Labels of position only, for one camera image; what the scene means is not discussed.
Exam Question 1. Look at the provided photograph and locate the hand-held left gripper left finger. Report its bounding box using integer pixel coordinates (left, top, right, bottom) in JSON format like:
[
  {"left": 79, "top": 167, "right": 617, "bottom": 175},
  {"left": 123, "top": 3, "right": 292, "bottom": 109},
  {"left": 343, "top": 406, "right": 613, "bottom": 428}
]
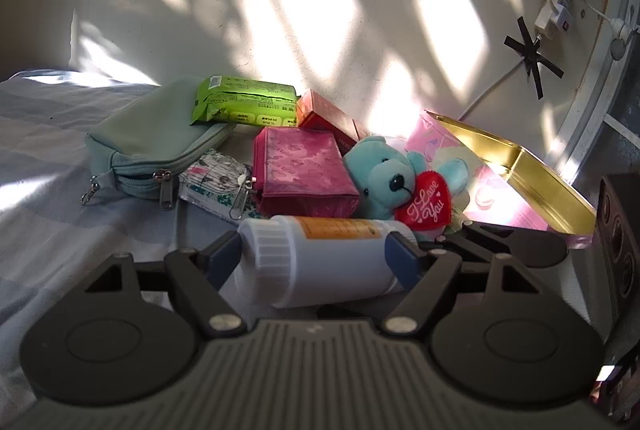
[{"left": 82, "top": 230, "right": 249, "bottom": 339}]

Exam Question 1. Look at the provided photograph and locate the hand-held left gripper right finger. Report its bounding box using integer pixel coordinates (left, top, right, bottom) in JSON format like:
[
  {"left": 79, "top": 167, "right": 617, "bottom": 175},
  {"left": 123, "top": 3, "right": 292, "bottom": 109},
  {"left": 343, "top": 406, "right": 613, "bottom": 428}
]
[{"left": 381, "top": 231, "right": 547, "bottom": 337}]

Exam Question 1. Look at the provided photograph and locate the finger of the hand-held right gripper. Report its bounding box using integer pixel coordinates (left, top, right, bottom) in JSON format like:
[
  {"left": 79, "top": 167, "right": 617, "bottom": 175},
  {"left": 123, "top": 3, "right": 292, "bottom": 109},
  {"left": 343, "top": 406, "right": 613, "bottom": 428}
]
[{"left": 420, "top": 220, "right": 569, "bottom": 269}]

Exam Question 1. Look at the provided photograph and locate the pink tin box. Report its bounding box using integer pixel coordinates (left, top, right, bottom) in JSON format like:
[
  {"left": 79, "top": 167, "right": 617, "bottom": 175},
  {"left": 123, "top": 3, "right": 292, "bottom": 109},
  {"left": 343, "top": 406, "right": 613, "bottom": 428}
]
[{"left": 405, "top": 110, "right": 598, "bottom": 251}]

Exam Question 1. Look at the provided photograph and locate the white pill bottle orange label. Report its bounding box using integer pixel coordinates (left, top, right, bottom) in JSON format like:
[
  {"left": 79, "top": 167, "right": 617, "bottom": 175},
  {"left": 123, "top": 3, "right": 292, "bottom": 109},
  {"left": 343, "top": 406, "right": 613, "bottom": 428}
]
[{"left": 235, "top": 215, "right": 416, "bottom": 309}]

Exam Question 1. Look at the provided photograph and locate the floral tissue packet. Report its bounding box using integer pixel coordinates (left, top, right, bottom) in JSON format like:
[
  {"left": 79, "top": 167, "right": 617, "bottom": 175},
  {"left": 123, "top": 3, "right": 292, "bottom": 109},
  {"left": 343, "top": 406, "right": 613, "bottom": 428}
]
[{"left": 177, "top": 149, "right": 258, "bottom": 223}]

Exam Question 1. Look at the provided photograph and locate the teal teddy bear red heart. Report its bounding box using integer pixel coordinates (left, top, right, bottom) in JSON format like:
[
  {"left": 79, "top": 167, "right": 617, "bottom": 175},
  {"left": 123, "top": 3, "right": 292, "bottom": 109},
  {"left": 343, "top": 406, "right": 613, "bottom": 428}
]
[{"left": 342, "top": 136, "right": 471, "bottom": 231}]

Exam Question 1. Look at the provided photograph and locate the pink heart-print wallet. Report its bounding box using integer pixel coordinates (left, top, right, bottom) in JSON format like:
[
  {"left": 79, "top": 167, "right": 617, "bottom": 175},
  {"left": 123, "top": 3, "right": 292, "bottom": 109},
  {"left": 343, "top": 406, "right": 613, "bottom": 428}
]
[{"left": 251, "top": 127, "right": 362, "bottom": 218}]

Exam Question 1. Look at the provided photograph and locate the green zipper pouch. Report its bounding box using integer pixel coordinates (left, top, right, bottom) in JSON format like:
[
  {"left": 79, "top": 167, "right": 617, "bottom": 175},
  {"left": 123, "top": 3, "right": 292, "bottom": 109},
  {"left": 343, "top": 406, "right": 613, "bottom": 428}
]
[{"left": 80, "top": 77, "right": 233, "bottom": 211}]

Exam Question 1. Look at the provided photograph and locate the green tissue packet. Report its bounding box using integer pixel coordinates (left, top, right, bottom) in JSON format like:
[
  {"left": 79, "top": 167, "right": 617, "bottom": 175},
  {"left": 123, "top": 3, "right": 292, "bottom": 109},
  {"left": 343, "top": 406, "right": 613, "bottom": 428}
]
[{"left": 189, "top": 74, "right": 299, "bottom": 128}]

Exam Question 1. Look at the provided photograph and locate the red cigarette box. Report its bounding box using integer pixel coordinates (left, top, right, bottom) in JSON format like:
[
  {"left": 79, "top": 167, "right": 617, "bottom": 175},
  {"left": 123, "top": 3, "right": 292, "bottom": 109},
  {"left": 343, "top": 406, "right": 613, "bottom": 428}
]
[{"left": 296, "top": 90, "right": 372, "bottom": 155}]

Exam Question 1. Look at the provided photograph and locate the black tape cross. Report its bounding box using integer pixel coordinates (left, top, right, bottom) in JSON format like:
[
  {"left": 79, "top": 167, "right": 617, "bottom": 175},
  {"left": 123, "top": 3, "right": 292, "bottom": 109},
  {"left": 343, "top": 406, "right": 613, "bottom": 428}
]
[{"left": 504, "top": 16, "right": 565, "bottom": 100}]

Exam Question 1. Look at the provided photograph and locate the white round plug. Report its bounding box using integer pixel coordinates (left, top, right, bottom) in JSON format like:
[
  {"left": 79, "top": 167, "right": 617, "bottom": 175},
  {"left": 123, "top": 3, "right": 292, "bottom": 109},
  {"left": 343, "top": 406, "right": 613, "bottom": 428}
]
[{"left": 582, "top": 2, "right": 640, "bottom": 60}]

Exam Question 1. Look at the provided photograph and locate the white window frame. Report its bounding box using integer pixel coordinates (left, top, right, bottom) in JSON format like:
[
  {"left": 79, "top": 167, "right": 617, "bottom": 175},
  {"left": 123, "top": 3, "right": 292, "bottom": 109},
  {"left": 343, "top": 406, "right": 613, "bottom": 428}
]
[{"left": 555, "top": 0, "right": 640, "bottom": 191}]

